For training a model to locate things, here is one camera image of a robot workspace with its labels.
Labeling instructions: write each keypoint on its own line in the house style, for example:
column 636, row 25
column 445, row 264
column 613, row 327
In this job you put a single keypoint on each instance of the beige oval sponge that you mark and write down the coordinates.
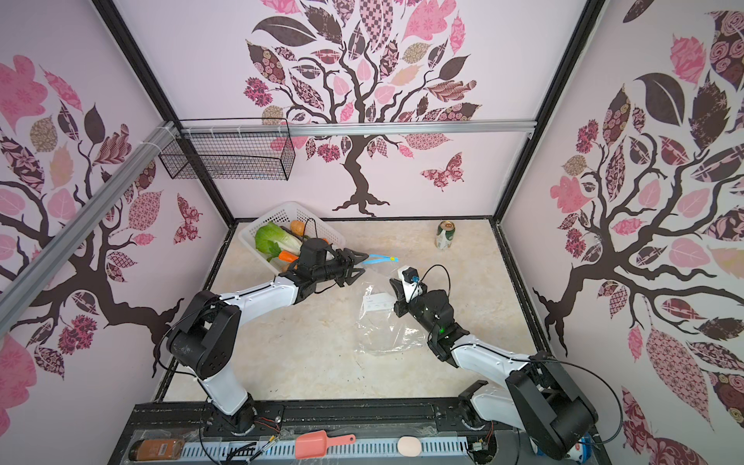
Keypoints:
column 409, row 446

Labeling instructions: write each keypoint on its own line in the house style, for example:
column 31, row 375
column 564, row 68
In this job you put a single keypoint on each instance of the green beverage can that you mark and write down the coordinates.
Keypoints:
column 445, row 235

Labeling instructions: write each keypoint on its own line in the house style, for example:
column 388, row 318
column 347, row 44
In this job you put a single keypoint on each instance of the silver aluminium rail back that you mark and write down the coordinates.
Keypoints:
column 362, row 129

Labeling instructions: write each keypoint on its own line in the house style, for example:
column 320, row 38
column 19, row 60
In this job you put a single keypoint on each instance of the green napa cabbage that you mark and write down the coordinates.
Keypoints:
column 270, row 239

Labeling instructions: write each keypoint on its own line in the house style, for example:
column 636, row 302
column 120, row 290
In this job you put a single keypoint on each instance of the silver aluminium rail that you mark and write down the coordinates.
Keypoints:
column 362, row 129
column 23, row 290

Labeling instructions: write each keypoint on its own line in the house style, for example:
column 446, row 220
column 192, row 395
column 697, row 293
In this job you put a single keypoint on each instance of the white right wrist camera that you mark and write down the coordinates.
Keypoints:
column 410, row 282

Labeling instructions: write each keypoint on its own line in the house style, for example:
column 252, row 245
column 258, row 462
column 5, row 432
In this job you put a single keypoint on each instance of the white yogurt bottle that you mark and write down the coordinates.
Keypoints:
column 580, row 453

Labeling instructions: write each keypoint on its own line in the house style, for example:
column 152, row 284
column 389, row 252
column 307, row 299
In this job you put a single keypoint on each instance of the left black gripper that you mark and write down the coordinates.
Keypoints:
column 347, row 260

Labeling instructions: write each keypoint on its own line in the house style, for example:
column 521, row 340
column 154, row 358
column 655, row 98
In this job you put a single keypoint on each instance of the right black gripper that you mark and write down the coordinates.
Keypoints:
column 403, row 306

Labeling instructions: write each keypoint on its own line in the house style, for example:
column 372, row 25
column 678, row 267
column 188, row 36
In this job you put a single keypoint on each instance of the white plastic perforated basket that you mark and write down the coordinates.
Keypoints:
column 283, row 216

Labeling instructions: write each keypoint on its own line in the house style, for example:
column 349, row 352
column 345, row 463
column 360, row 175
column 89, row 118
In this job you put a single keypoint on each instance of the pink plastic scoop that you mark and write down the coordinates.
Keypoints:
column 316, row 444

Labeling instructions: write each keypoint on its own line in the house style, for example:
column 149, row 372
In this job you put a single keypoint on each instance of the black wire wall basket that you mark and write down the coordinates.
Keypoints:
column 253, row 148

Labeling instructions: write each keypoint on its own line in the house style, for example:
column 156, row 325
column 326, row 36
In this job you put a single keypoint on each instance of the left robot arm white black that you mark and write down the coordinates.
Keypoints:
column 203, row 340

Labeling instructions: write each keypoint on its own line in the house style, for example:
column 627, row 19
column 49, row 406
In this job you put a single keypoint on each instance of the silver aluminium rail left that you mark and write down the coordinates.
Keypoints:
column 23, row 290

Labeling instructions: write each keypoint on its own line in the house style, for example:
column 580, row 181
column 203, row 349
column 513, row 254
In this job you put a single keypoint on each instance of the orange carrot with leaves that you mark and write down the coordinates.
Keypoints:
column 286, row 257

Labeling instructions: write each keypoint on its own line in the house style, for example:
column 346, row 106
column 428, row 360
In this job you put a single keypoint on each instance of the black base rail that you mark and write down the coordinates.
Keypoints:
column 281, row 420

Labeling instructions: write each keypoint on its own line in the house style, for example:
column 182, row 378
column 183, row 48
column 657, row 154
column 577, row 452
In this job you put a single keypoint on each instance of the small orange fruit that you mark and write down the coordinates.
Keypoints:
column 297, row 228

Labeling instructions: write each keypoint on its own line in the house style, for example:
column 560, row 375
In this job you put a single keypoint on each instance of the clear zip top bag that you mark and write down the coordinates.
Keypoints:
column 378, row 331

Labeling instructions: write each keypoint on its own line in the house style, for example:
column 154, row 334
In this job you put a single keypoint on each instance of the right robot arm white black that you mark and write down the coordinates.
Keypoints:
column 532, row 393

